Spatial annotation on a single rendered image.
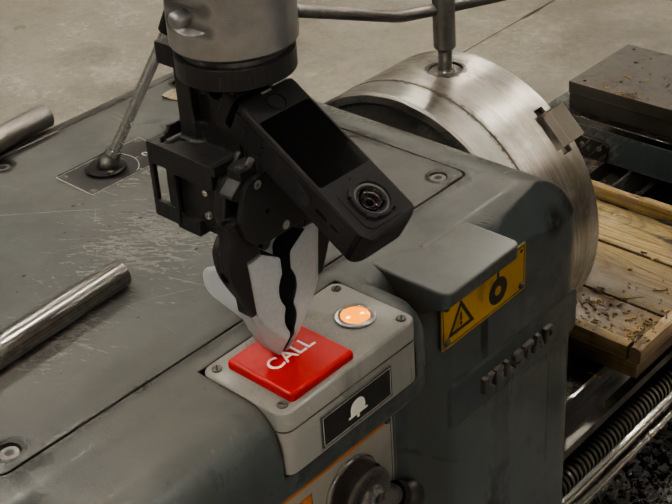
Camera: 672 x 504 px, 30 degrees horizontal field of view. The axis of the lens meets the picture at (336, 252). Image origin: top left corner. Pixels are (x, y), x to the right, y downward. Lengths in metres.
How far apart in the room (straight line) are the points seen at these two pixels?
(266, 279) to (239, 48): 0.16
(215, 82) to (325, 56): 3.70
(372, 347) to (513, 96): 0.47
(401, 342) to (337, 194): 0.19
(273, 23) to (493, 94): 0.56
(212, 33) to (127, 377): 0.26
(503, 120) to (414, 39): 3.29
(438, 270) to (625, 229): 0.78
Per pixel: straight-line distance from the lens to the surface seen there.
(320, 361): 0.82
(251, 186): 0.73
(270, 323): 0.79
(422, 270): 0.91
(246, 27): 0.69
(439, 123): 1.18
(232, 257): 0.74
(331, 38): 4.54
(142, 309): 0.90
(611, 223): 1.68
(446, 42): 1.24
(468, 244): 0.94
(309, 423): 0.81
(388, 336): 0.84
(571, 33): 4.53
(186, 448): 0.78
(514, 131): 1.21
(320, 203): 0.70
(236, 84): 0.70
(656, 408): 1.60
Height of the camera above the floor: 1.76
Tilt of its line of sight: 32 degrees down
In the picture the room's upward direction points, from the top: 4 degrees counter-clockwise
